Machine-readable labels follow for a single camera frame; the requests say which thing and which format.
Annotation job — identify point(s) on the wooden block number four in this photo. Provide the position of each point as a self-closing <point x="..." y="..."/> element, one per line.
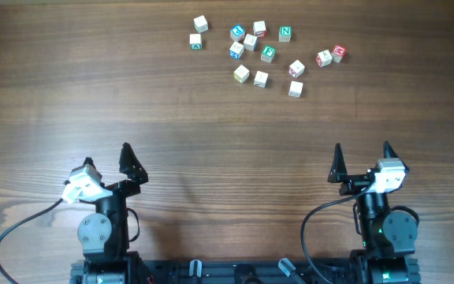
<point x="296" y="68"/>

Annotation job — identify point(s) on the green letter N block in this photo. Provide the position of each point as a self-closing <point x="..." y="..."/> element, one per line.
<point x="285" y="34"/>

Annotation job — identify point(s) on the wooden block yellow side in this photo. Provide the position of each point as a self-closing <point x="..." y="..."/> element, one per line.
<point x="241" y="73"/>

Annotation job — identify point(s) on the wooden block red A side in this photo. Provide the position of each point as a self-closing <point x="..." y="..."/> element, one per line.
<point x="324" y="58"/>

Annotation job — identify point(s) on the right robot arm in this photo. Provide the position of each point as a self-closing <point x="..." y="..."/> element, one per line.
<point x="388" y="233"/>

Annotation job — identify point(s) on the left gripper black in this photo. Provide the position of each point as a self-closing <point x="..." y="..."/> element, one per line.
<point x="133" y="173"/>

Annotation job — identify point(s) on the green letter F block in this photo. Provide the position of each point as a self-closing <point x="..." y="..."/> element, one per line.
<point x="268" y="53"/>

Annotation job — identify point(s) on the plain wooden block green side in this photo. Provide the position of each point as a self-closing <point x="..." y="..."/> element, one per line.
<point x="295" y="89"/>

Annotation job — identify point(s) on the wooden block hammer picture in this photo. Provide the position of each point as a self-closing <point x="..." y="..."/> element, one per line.
<point x="261" y="79"/>

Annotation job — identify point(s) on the red letter M block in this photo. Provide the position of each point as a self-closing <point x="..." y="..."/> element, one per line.
<point x="338" y="52"/>

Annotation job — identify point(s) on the blue letter P block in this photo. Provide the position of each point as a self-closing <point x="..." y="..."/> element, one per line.
<point x="237" y="33"/>

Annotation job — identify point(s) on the wooden block green A side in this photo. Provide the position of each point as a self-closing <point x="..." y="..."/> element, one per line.
<point x="195" y="41"/>

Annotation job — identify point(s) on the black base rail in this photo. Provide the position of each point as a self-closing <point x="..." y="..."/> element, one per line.
<point x="332" y="270"/>

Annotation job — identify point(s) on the plain wooden block top-left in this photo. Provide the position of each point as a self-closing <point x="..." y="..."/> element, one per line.
<point x="201" y="24"/>

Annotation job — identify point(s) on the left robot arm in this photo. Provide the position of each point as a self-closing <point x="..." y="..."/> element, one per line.
<point x="104" y="234"/>

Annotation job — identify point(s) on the wooden block blue A side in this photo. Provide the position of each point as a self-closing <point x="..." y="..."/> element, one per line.
<point x="236" y="50"/>

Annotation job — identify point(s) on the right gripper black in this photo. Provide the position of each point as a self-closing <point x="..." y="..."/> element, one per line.
<point x="354" y="182"/>

